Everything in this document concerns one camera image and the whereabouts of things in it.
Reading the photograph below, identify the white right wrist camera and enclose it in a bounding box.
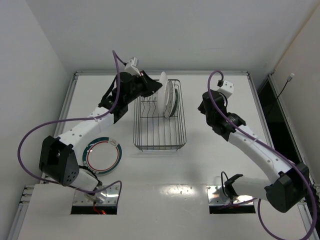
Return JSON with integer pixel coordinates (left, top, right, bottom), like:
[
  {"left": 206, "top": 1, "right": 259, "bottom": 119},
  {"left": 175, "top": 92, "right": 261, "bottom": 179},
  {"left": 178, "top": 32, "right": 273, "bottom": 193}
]
[{"left": 217, "top": 80, "right": 234, "bottom": 99}]

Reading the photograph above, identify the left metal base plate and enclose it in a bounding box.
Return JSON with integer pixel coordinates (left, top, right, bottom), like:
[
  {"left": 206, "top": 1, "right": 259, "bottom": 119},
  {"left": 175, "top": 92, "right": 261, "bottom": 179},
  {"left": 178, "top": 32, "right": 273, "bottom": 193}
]
[{"left": 73, "top": 183, "right": 121, "bottom": 207}]

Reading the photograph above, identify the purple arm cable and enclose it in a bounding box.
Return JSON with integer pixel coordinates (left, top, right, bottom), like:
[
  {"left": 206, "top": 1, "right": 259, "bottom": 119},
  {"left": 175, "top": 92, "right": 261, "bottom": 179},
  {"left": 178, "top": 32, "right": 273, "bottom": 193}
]
[
  {"left": 17, "top": 49, "right": 126, "bottom": 201},
  {"left": 208, "top": 70, "right": 318, "bottom": 240}
]

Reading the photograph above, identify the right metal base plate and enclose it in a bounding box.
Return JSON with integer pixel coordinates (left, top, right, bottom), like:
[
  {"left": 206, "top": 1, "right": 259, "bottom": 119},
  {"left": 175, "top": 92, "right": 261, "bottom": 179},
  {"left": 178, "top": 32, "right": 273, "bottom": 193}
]
[{"left": 206, "top": 185, "right": 254, "bottom": 207}]

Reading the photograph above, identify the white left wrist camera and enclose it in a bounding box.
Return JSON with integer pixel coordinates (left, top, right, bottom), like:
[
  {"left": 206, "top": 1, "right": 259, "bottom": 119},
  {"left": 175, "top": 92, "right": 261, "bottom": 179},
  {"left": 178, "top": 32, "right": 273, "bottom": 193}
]
[{"left": 124, "top": 57, "right": 141, "bottom": 76}]

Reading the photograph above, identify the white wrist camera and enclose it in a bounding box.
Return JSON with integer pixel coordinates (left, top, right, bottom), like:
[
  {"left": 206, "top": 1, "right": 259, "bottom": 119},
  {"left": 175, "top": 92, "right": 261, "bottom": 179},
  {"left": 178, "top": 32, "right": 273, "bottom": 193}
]
[
  {"left": 217, "top": 80, "right": 234, "bottom": 99},
  {"left": 124, "top": 57, "right": 141, "bottom": 76}
]

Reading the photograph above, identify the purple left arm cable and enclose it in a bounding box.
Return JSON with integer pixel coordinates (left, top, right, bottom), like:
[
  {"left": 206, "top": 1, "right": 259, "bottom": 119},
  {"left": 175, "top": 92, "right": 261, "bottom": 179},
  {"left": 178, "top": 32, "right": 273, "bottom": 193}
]
[{"left": 17, "top": 49, "right": 126, "bottom": 201}]

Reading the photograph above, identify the black hanging usb cable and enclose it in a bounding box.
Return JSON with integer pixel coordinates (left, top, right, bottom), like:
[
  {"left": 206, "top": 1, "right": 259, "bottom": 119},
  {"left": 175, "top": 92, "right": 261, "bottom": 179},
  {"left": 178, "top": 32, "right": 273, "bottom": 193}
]
[{"left": 264, "top": 72, "right": 295, "bottom": 118}]

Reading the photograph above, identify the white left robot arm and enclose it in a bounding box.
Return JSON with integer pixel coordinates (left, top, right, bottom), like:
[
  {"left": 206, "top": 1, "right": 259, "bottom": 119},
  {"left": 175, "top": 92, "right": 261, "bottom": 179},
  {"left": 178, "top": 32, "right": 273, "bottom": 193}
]
[{"left": 39, "top": 71, "right": 163, "bottom": 195}]

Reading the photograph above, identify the grey wire dish rack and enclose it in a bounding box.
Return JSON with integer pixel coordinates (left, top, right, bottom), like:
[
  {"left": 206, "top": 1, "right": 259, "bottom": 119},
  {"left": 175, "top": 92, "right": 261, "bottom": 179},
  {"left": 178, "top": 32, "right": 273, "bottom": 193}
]
[{"left": 133, "top": 79, "right": 187, "bottom": 151}]

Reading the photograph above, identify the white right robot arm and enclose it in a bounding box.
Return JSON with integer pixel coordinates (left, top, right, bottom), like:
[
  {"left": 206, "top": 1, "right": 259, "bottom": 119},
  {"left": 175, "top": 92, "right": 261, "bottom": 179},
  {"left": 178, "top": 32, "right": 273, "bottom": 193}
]
[{"left": 198, "top": 90, "right": 309, "bottom": 213}]

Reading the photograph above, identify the white plate teal rim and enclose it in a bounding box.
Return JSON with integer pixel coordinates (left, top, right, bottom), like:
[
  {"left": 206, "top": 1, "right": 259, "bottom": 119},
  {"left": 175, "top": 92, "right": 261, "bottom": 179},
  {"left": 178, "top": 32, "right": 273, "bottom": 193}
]
[{"left": 163, "top": 81, "right": 175, "bottom": 118}]

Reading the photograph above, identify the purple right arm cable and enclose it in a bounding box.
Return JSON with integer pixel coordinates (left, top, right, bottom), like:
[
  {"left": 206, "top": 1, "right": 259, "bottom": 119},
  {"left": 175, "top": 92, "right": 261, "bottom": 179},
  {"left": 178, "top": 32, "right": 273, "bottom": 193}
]
[{"left": 208, "top": 70, "right": 318, "bottom": 240}]

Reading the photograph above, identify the green red rimmed plate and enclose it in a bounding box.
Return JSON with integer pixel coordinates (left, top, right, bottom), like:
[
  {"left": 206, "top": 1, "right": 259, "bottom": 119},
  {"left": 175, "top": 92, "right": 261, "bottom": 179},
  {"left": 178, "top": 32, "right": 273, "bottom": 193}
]
[
  {"left": 82, "top": 136, "right": 123, "bottom": 176},
  {"left": 156, "top": 71, "right": 168, "bottom": 115}
]

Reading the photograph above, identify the blue floral green plate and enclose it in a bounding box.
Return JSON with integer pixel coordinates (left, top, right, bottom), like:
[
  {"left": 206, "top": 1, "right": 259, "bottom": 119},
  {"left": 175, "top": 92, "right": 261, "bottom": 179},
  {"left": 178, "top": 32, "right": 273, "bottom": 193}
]
[{"left": 170, "top": 89, "right": 179, "bottom": 117}]

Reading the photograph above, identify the metal base plate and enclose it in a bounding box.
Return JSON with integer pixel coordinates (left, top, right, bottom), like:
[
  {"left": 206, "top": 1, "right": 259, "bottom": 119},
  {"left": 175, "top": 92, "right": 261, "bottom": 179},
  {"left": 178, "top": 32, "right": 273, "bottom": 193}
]
[
  {"left": 206, "top": 185, "right": 254, "bottom": 207},
  {"left": 73, "top": 183, "right": 121, "bottom": 207}
]

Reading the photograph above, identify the aluminium table frame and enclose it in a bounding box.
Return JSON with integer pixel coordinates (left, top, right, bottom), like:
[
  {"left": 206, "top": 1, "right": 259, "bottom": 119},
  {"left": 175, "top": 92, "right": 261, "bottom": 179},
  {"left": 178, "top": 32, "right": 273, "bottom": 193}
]
[{"left": 6, "top": 70, "right": 320, "bottom": 240}]

